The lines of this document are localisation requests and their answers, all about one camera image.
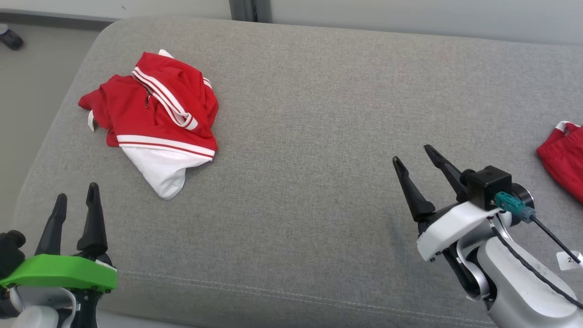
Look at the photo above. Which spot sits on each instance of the grey fabric sofa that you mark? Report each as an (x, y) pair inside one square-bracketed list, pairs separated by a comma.
[(296, 136)]

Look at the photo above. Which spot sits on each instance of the dark object on floor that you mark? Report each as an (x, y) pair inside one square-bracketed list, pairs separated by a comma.
[(11, 40)]

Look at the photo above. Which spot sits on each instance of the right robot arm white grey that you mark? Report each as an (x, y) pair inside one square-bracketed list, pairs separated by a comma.
[(519, 282)]

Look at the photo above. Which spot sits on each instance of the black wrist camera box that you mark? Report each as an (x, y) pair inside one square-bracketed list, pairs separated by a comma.
[(10, 255), (485, 184)]

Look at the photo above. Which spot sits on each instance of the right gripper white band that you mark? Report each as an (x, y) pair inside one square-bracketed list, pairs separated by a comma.
[(448, 225)]

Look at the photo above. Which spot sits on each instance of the dark grey partition post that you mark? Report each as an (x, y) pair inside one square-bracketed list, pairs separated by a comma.
[(250, 10)]

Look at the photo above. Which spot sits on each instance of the red Bulls 23 shorts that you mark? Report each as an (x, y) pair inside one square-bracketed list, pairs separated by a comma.
[(565, 159)]

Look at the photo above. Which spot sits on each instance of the red jersey with white sleeves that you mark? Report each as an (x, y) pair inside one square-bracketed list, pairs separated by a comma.
[(150, 109)]

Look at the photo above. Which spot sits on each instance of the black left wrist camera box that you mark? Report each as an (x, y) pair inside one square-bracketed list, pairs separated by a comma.
[(10, 255)]

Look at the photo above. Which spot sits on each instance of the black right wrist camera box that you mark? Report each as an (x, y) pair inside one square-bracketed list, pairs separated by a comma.
[(485, 184)]

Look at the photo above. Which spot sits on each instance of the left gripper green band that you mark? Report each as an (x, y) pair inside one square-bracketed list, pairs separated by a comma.
[(59, 272)]

